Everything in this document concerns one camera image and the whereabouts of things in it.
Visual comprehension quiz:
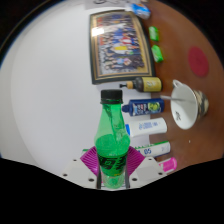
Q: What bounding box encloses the white lotion bottle blue cap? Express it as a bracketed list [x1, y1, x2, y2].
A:
[124, 117, 168, 138]

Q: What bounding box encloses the framed group photo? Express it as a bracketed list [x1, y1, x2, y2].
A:
[88, 11, 156, 85]

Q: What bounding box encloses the camouflage print paper cup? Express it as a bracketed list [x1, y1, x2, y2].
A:
[170, 79, 210, 130]

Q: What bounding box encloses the green plastic drink bottle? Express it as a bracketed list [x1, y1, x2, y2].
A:
[94, 89, 131, 190]

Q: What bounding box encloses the thin grey stirrer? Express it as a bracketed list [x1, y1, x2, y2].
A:
[159, 95, 196, 102]

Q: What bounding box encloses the dark amber pump bottle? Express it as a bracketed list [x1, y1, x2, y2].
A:
[119, 76, 163, 94]

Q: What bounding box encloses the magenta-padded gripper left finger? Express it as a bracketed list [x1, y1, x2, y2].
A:
[62, 145, 102, 190]

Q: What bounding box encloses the small green packet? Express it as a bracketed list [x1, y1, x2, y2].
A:
[148, 25, 160, 43]
[151, 44, 165, 64]

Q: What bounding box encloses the blue pump bottle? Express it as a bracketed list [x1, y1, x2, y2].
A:
[121, 98, 165, 117]

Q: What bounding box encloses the flat round red coaster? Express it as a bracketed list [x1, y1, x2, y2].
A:
[187, 45, 210, 78]

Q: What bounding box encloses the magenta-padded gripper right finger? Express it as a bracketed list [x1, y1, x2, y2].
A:
[125, 145, 167, 190]

